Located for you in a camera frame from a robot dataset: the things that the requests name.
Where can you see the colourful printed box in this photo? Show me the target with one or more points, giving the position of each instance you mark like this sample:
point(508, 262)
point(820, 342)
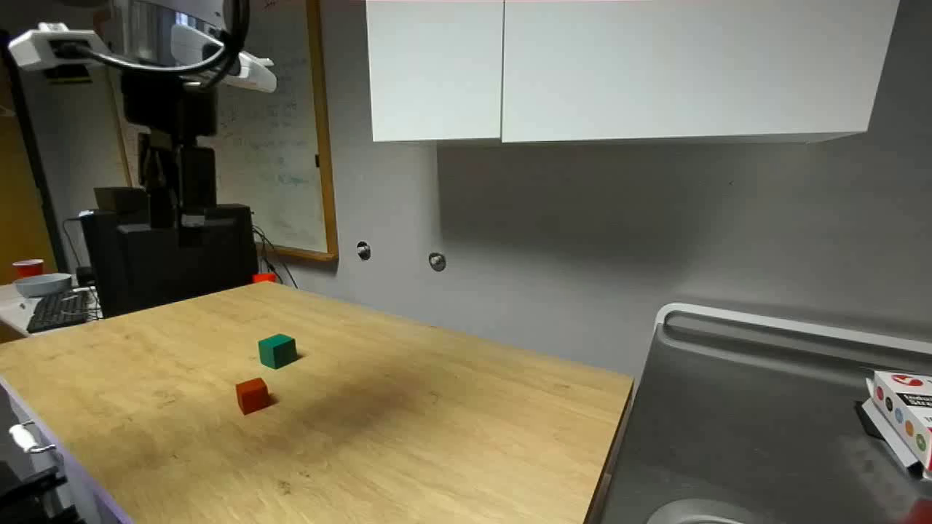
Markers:
point(904, 406)

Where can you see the wood framed whiteboard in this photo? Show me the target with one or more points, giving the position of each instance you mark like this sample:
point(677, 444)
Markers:
point(275, 147)

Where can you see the red cube block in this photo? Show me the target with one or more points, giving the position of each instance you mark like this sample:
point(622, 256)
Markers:
point(251, 393)

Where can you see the white wall cabinet door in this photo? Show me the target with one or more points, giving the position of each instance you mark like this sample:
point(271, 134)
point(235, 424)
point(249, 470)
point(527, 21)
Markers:
point(434, 67)
point(690, 67)

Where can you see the round metal wall fitting left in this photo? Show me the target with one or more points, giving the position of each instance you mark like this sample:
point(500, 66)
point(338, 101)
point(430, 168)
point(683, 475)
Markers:
point(363, 252)

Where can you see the white wall cabinet left door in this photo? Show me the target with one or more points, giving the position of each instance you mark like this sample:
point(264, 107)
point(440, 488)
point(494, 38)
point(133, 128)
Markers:
point(434, 67)

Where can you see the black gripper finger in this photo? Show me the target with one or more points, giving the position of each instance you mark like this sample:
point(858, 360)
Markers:
point(156, 175)
point(197, 175)

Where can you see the red cup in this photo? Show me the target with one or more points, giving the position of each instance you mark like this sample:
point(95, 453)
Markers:
point(28, 270)

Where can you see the stainless steel sink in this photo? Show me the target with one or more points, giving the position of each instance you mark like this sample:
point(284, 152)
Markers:
point(757, 419)

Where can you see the black keyboard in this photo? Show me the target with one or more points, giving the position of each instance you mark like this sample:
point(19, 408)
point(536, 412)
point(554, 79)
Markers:
point(60, 310)

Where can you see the round metal wall fitting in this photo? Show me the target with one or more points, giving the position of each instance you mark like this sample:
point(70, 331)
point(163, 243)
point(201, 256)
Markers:
point(363, 252)
point(438, 259)

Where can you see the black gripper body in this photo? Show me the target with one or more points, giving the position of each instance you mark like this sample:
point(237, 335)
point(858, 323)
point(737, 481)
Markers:
point(166, 111)

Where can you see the black computer monitor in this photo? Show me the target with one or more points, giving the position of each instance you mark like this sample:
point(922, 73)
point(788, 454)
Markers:
point(141, 265)

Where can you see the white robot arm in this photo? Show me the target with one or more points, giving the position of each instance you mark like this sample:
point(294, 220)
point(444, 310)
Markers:
point(179, 63)

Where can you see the white wall cabinet right door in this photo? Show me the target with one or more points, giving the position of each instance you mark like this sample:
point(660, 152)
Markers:
point(690, 67)

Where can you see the round metal wall fitting right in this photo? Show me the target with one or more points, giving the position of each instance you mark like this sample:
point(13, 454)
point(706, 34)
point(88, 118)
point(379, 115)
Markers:
point(438, 259)

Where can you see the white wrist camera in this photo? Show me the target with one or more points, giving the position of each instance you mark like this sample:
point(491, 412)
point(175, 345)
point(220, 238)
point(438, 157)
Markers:
point(55, 50)

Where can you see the green cube block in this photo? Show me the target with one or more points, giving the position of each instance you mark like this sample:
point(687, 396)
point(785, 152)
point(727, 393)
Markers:
point(278, 350)

